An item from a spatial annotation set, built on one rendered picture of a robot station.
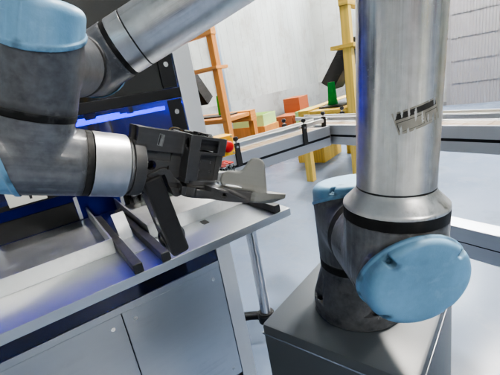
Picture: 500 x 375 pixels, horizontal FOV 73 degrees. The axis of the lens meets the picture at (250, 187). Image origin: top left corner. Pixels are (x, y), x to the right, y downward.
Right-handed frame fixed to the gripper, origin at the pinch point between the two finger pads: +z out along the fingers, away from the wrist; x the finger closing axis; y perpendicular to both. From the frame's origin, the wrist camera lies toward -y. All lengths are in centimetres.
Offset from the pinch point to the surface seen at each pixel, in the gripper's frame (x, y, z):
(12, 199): 58, -19, -30
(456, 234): 9, -17, 106
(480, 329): 1, -60, 139
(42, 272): 30.9, -26.0, -24.9
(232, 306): 52, -59, 40
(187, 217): 30.8, -15.2, 5.3
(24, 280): 30.9, -27.2, -27.9
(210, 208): 30.8, -12.9, 11.2
